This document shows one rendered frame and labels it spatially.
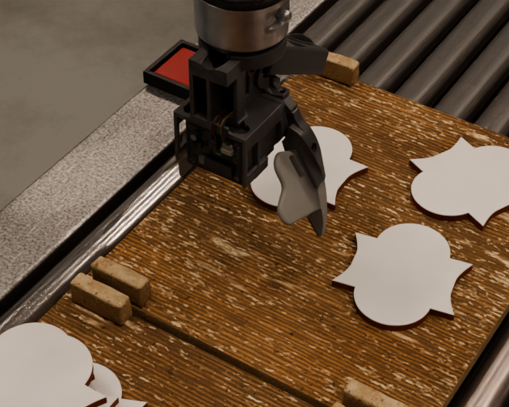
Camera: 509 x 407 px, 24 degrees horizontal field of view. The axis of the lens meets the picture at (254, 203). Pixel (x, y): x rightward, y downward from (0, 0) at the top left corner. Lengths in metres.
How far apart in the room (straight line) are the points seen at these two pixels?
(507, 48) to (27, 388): 0.74
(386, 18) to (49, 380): 0.70
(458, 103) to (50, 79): 1.71
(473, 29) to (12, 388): 0.76
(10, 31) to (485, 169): 2.04
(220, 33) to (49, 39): 2.16
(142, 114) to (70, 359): 0.42
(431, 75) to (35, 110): 1.59
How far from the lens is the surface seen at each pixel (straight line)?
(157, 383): 1.03
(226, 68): 0.91
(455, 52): 1.42
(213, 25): 0.91
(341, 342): 1.05
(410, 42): 1.43
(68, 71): 2.94
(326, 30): 1.44
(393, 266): 1.11
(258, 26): 0.90
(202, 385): 1.02
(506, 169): 1.23
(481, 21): 1.48
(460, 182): 1.21
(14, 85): 2.92
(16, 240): 1.19
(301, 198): 1.02
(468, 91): 1.36
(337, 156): 1.22
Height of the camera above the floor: 1.74
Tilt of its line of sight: 43 degrees down
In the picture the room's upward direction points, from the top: straight up
